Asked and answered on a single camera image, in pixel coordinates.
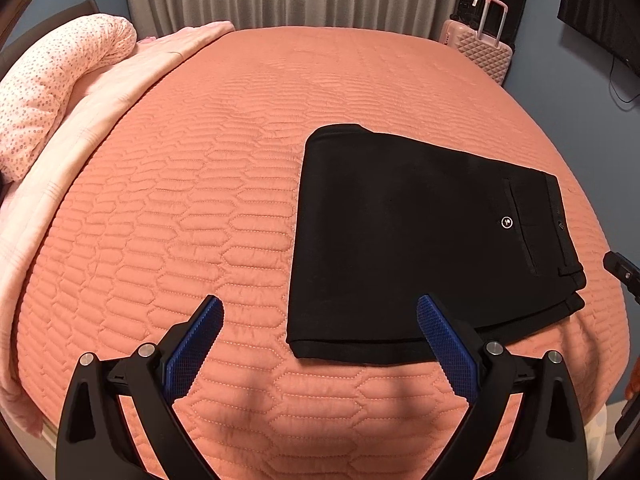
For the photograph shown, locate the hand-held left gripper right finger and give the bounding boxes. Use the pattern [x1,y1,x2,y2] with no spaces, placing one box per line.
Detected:
[416,294,586,480]

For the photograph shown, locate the black pants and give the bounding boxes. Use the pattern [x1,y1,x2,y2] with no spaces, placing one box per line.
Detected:
[286,123,587,363]

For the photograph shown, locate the black wall television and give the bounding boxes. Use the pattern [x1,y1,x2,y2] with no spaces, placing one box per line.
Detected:
[556,0,640,73]

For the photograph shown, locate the grey bed headboard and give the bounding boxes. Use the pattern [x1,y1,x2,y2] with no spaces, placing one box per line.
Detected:
[0,0,97,63]

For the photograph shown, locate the orange quilted bedspread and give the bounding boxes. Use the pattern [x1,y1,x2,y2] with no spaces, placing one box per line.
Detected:
[10,26,626,480]

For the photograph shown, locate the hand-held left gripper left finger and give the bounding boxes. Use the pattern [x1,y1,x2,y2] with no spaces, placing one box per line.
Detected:
[56,295,224,480]

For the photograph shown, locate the black cable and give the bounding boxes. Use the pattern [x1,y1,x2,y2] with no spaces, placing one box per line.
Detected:
[607,55,636,107]

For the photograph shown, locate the pink floral pillow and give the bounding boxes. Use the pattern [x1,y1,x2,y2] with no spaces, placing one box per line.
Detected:
[0,13,138,183]

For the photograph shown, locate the pink plaid blanket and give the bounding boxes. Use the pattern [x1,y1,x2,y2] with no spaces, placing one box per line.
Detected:
[0,21,236,438]

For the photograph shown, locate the pink suitcase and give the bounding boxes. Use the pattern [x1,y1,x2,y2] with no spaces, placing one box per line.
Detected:
[439,0,515,83]

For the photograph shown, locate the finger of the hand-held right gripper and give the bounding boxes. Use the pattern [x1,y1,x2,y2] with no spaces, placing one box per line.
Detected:
[602,251,640,306]

